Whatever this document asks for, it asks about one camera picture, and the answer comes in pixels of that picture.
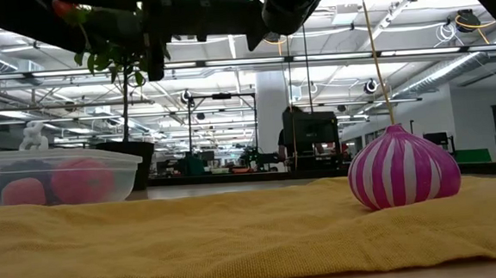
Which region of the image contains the clear plastic tupperware container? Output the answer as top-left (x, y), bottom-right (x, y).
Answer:
top-left (0, 141), bottom-right (146, 211)

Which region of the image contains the red toy dragon fruit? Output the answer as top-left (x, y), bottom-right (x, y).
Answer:
top-left (49, 155), bottom-right (117, 207)

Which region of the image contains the long ceiling light bar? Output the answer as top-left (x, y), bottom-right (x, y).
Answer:
top-left (0, 42), bottom-right (496, 83)

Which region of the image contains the white coiled cable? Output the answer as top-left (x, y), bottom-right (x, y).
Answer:
top-left (433, 21), bottom-right (459, 46)

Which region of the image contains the white moulded object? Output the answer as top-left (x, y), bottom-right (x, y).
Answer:
top-left (15, 120), bottom-right (50, 153)

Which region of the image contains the small red toy strawberry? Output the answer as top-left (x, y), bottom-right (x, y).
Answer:
top-left (51, 0), bottom-right (96, 28)

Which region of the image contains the black ceiling cable reel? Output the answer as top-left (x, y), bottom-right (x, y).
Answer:
top-left (454, 8), bottom-right (483, 34)

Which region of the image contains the person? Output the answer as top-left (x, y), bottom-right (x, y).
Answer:
top-left (274, 104), bottom-right (296, 162)

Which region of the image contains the green board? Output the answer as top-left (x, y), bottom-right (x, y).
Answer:
top-left (454, 147), bottom-right (493, 165)

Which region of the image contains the green potted plant black pot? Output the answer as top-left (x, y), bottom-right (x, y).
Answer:
top-left (68, 31), bottom-right (179, 196)

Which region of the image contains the purple white striped toy onion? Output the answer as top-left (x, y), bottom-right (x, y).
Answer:
top-left (344, 120), bottom-right (464, 213)

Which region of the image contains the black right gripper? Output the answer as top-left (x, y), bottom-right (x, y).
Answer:
top-left (0, 0), bottom-right (270, 91)

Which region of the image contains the yellow cloth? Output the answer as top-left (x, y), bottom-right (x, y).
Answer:
top-left (0, 167), bottom-right (496, 278)

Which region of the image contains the small black monitor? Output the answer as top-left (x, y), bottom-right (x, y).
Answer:
top-left (422, 131), bottom-right (450, 148)

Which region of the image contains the black metal stand frame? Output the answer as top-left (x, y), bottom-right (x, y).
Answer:
top-left (186, 90), bottom-right (262, 175)

